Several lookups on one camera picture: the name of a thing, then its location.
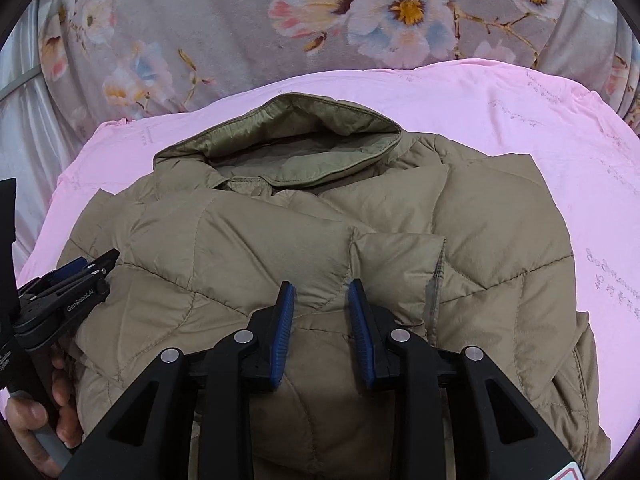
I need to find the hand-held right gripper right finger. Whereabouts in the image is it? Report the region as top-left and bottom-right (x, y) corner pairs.
(347, 278), (577, 480)

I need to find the person's left hand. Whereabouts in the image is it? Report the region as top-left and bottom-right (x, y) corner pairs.
(4, 347), (86, 478)

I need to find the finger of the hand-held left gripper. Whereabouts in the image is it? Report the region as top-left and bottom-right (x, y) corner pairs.
(75, 248), (121, 286)
(47, 256), (91, 286)

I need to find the grey floral blanket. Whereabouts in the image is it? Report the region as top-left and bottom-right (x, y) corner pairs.
(37, 0), (640, 135)

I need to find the white satin cloth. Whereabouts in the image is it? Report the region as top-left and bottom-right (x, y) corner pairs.
(0, 0), (97, 263)

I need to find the pink bed sheet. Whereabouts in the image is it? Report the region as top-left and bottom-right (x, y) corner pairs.
(0, 57), (640, 463)

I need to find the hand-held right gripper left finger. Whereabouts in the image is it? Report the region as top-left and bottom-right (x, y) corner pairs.
(60, 280), (296, 480)

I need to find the khaki quilted puffer jacket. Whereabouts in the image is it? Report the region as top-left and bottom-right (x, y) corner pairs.
(55, 94), (614, 480)

